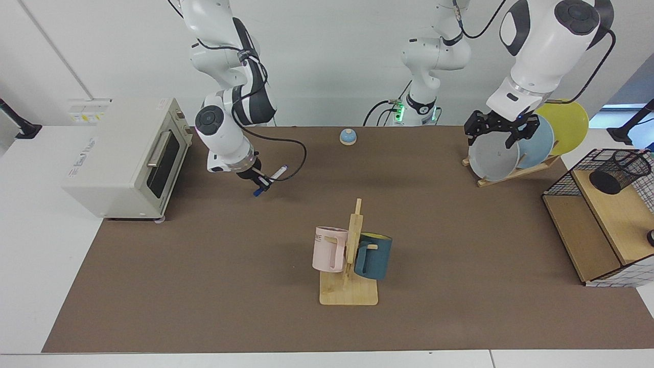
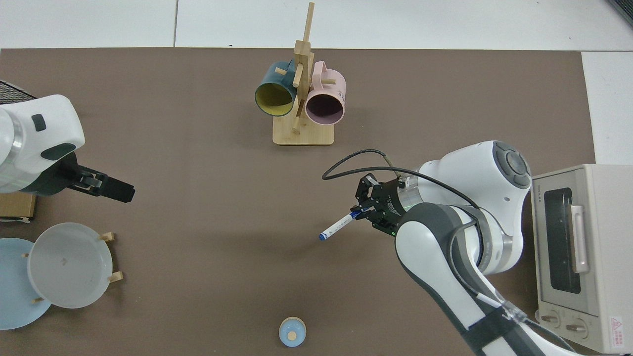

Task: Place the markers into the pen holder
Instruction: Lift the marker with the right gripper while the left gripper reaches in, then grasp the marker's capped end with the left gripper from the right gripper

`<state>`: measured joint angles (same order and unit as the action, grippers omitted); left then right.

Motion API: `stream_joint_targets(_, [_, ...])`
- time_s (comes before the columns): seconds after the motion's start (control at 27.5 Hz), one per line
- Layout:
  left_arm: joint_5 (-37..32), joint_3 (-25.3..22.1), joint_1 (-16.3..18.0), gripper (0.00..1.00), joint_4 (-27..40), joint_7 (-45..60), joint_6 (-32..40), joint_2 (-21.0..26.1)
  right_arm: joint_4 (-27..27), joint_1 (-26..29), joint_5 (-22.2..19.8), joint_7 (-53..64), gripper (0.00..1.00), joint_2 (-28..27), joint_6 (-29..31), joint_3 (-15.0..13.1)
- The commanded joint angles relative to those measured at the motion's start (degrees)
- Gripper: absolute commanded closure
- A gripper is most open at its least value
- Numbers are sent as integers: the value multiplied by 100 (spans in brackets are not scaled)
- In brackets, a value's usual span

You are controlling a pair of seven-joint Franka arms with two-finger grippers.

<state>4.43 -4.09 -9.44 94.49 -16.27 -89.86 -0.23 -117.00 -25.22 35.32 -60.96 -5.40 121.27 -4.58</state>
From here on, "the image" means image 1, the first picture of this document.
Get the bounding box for blue and white marker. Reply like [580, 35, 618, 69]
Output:
[253, 165, 288, 197]

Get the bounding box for black mesh pen holder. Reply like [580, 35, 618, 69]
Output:
[589, 150, 653, 195]

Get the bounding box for light blue plate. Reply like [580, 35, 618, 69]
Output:
[516, 117, 555, 169]

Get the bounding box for grey plate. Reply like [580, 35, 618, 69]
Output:
[469, 134, 521, 182]

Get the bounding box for wooden plate rack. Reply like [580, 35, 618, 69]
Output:
[462, 153, 562, 188]

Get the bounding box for yellow plate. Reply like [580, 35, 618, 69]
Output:
[535, 99, 590, 156]

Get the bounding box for pink cup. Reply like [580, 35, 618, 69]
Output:
[312, 226, 349, 273]

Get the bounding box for brown table cloth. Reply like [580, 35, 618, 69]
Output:
[42, 125, 654, 353]

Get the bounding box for pale toaster oven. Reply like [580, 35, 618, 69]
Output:
[61, 97, 194, 223]

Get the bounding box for teal cup yellow inside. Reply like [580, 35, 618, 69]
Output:
[354, 232, 393, 281]

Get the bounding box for wooden cup stand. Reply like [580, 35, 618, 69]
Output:
[319, 198, 379, 306]

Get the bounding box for black base cables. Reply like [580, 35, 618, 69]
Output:
[363, 79, 412, 127]

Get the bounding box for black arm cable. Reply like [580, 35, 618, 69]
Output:
[452, 0, 509, 39]

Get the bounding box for wire basket wooden floor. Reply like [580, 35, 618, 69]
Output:
[542, 148, 654, 288]

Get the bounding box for white wall socket box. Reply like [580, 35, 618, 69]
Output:
[68, 98, 112, 124]

